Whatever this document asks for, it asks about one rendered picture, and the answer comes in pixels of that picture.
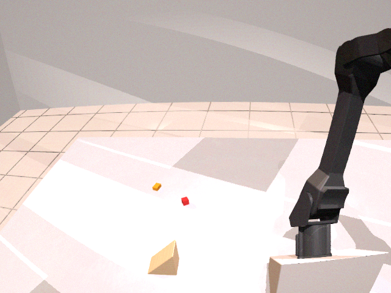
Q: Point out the small red block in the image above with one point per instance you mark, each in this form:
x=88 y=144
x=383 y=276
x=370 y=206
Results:
x=184 y=201

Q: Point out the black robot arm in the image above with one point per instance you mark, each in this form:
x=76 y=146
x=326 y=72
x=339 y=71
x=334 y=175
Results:
x=358 y=65

